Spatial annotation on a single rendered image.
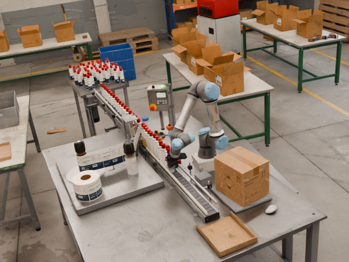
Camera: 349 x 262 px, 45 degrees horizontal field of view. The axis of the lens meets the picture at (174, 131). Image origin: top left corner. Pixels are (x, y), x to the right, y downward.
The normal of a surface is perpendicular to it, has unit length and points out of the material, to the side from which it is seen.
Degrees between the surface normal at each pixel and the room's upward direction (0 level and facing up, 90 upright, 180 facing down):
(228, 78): 91
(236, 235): 0
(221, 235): 0
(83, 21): 90
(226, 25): 90
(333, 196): 0
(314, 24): 87
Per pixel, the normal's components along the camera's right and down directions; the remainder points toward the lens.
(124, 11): 0.28, 0.40
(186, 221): -0.10, -0.89
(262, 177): 0.55, 0.32
